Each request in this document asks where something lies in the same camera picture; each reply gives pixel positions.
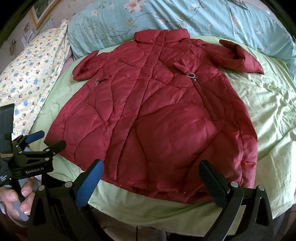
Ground dark red quilted puffer coat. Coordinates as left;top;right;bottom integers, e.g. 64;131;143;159
45;29;264;203

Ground yellow cartoon print blanket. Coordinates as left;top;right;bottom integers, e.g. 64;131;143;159
1;20;70;137

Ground teal floral duvet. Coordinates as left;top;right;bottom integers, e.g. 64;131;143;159
68;0;295;77

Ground gold framed wall picture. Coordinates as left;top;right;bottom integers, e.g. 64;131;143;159
30;0;62;30

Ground person's left hand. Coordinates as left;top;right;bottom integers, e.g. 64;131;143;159
1;177;38;226

